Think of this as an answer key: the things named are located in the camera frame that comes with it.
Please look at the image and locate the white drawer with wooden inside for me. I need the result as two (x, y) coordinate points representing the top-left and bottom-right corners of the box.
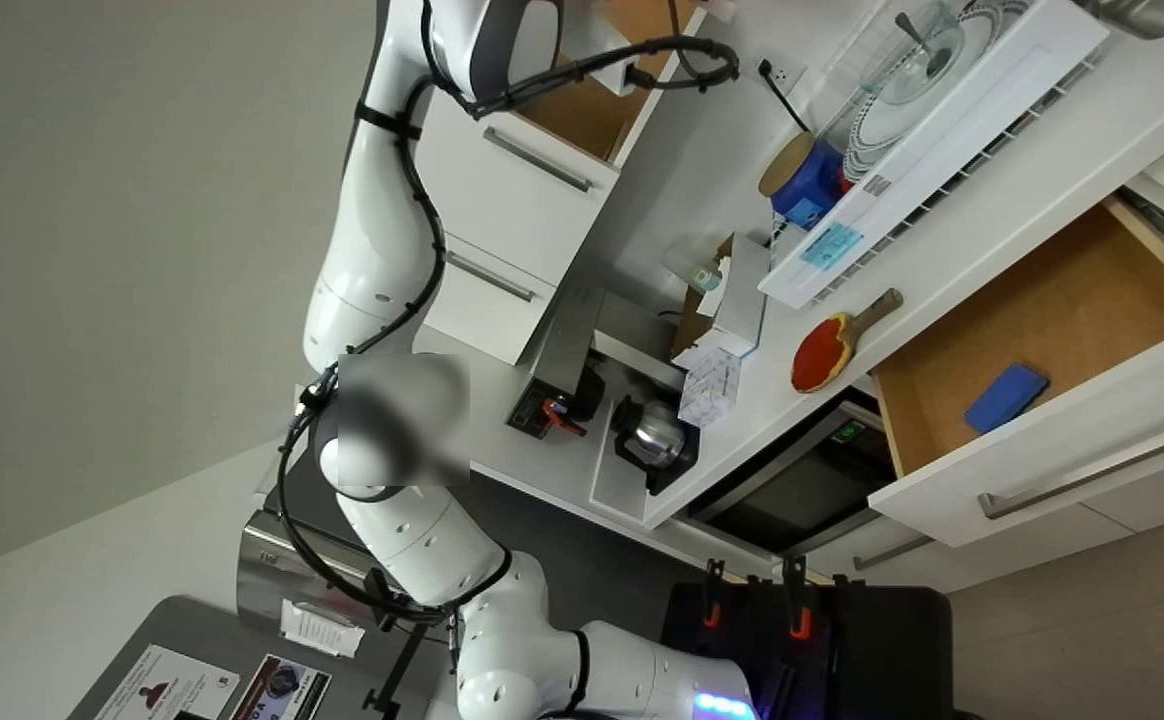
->
(413, 0), (715, 287)

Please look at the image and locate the black device with red parts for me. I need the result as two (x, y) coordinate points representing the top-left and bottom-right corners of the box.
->
(506, 369), (609, 441)

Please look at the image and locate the silver cooking pot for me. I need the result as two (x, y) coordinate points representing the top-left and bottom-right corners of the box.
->
(613, 390), (705, 496)

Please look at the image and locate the white closed drawer front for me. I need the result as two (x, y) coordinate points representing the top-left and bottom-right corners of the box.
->
(416, 210), (561, 369)

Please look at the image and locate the white crumpled paper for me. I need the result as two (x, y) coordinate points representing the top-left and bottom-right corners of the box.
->
(676, 337), (751, 432)

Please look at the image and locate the red table tennis paddle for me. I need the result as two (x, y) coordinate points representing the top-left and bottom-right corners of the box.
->
(789, 282), (909, 394)

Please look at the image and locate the black built-in oven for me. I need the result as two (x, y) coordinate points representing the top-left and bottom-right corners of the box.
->
(686, 390), (898, 554)

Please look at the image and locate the black clamp with orange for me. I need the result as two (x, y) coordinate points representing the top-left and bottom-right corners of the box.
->
(697, 554), (733, 632)
(779, 550), (819, 646)

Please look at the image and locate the blue sticker label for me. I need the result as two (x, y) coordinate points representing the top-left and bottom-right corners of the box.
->
(802, 217), (870, 276)

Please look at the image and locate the round wooden board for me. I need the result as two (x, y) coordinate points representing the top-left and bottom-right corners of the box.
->
(756, 128), (818, 195)

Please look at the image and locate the blue container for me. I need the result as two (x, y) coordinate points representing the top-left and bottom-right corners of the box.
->
(772, 135), (852, 230)

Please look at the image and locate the black kitchen utensil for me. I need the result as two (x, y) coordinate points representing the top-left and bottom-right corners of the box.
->
(756, 53), (818, 135)

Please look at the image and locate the shiny metal box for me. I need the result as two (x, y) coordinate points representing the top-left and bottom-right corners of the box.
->
(231, 512), (385, 632)

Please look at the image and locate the black equipment case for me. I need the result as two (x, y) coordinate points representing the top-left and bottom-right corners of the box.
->
(655, 571), (957, 720)

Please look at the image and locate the blue sponge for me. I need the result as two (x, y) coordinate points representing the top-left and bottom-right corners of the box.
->
(961, 361), (1051, 441)

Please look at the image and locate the white dish rack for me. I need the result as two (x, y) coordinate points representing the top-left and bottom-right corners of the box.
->
(756, 0), (1117, 311)

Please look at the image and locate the glass pot lid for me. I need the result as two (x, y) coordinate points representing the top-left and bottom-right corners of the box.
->
(846, 0), (1012, 175)

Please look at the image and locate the paper sheet with dark picture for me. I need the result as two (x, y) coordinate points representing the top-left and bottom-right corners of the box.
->
(228, 646), (334, 720)

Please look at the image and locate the large white open drawer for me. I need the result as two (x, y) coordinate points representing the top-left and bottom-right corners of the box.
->
(870, 193), (1164, 550)

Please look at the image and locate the white printed paper sheet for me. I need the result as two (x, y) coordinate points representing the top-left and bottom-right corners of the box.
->
(94, 641), (242, 720)

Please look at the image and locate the silver bar drawer handle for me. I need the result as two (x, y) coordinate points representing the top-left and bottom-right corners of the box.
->
(443, 242), (540, 302)
(481, 119), (598, 193)

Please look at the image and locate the black stand post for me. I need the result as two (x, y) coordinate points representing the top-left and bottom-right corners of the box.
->
(361, 564), (431, 720)

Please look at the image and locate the long silver drawer handle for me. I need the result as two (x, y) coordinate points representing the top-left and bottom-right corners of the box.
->
(978, 398), (1164, 525)

